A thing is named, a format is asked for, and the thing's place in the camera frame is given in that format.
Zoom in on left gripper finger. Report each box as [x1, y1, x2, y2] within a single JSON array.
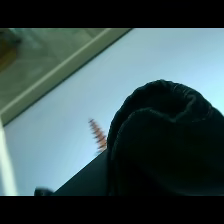
[[53, 148, 110, 197]]

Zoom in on black garment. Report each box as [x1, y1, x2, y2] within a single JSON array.
[[106, 78, 224, 197]]

